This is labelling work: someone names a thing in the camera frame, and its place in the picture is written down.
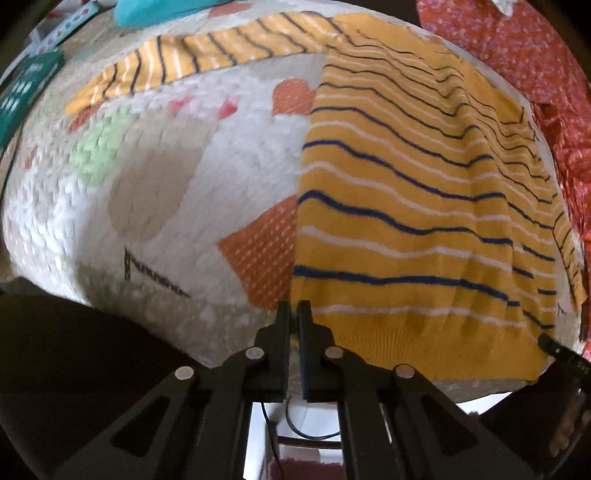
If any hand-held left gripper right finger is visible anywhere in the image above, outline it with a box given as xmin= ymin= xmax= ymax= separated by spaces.
xmin=297 ymin=300 xmax=539 ymax=480

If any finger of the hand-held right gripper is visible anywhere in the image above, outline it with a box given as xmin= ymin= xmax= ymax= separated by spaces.
xmin=538 ymin=333 xmax=591 ymax=385

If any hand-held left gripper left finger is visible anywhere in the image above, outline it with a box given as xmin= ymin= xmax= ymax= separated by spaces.
xmin=53 ymin=302 xmax=291 ymax=480

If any yellow striped sweater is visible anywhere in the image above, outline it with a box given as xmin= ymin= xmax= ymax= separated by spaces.
xmin=65 ymin=11 xmax=588 ymax=384

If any person's right hand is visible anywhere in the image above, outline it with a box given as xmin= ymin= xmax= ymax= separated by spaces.
xmin=549 ymin=404 xmax=583 ymax=459

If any white patterned fleece blanket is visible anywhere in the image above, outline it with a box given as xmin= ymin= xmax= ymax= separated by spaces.
xmin=0 ymin=0 xmax=583 ymax=404

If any red floral quilt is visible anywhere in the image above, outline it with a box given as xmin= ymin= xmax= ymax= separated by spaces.
xmin=416 ymin=0 xmax=591 ymax=365

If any teal cloth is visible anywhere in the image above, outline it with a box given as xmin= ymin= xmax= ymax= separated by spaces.
xmin=114 ymin=0 xmax=220 ymax=27

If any green printed box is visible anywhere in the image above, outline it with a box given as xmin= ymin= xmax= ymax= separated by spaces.
xmin=0 ymin=50 xmax=65 ymax=149

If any patterned fabric strip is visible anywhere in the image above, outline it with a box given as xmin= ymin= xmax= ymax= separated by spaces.
xmin=31 ymin=0 xmax=100 ymax=55

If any black cable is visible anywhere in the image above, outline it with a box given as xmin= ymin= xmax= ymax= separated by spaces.
xmin=260 ymin=397 xmax=343 ymax=480

